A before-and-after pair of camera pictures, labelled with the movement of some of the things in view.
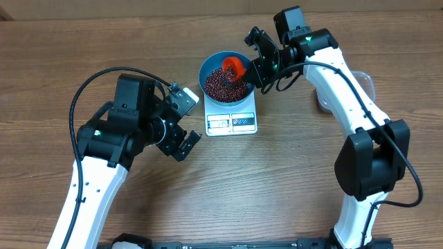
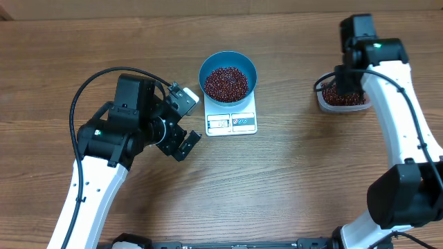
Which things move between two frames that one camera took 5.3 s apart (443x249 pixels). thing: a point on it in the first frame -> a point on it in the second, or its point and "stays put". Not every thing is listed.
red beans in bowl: (219, 86) stays put
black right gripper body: (286, 62) -> (345, 83)
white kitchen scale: (238, 120) stays put
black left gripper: (181, 152) stays put
